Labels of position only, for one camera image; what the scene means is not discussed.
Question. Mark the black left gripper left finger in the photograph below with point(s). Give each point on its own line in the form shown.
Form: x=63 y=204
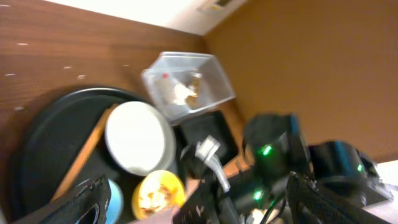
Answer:
x=86 y=203

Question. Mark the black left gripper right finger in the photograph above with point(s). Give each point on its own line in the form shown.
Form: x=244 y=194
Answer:
x=312 y=204

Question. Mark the light blue plastic cup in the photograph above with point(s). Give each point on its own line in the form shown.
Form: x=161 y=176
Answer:
x=116 y=203

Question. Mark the yellow bowl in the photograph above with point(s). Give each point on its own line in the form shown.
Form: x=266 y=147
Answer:
x=152 y=180

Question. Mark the food scraps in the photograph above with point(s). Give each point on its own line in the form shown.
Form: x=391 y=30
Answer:
x=157 y=199

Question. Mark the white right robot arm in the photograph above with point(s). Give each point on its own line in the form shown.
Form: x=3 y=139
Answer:
x=328 y=182

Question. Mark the clear plastic waste bin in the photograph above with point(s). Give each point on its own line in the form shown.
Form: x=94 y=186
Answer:
x=215 y=86

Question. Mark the wooden chopstick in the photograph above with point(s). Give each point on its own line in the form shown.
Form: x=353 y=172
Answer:
x=84 y=154

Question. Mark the round black tray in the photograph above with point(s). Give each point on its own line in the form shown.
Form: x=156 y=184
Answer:
x=51 y=143

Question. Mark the white round plate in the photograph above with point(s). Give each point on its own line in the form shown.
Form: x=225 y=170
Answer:
x=139 y=138

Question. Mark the black rectangular tray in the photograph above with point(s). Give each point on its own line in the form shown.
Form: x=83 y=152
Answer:
x=213 y=123

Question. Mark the crumpled white tissue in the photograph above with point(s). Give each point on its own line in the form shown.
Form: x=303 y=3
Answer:
x=173 y=91

